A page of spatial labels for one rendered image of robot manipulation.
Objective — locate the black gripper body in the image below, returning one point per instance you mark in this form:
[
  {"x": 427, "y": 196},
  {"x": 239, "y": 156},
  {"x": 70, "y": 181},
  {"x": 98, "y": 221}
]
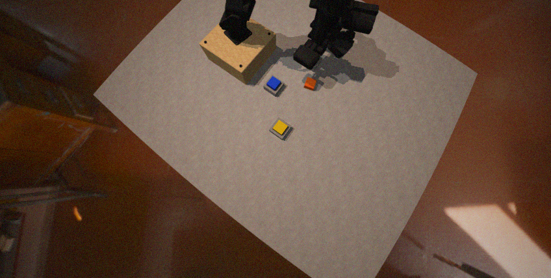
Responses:
[{"x": 308, "y": 55}]

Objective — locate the blue button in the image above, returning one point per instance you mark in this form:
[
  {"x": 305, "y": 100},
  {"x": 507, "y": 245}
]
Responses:
[{"x": 273, "y": 85}]

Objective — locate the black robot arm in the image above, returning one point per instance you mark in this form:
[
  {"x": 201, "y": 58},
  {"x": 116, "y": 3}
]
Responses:
[{"x": 356, "y": 16}]

